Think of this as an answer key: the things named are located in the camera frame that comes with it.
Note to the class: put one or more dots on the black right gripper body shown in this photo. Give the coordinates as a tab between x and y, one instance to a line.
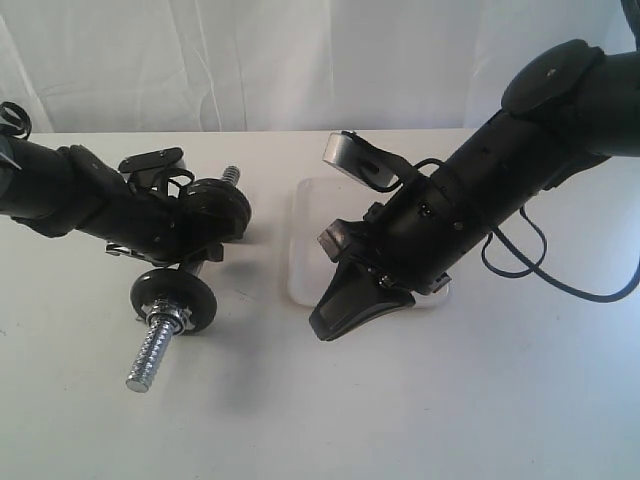
402	247

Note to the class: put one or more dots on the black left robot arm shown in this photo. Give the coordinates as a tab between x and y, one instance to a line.
51	191

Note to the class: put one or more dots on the white plastic tray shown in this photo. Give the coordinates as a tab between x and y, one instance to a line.
316	203

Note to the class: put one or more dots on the black weight plate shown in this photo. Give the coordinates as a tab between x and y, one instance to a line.
236	206
204	196
180	287

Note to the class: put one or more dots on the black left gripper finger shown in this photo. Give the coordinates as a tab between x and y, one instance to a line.
199	251

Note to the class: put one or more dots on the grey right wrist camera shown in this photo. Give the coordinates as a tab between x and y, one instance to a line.
378	169

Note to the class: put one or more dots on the white backdrop curtain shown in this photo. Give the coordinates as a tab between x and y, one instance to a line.
136	66

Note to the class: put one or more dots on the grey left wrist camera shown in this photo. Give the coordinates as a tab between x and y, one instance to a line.
153	169

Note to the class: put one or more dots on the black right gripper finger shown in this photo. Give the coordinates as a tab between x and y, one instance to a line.
349	301
374	305

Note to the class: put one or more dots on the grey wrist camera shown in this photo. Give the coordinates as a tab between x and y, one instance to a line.
153	169
378	169

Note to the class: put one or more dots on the chrome dumbbell bar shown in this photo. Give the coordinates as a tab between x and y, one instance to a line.
158	337

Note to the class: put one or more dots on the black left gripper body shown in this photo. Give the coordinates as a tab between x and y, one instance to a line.
157	227

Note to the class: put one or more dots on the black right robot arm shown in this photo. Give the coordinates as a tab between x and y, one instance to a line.
570	109

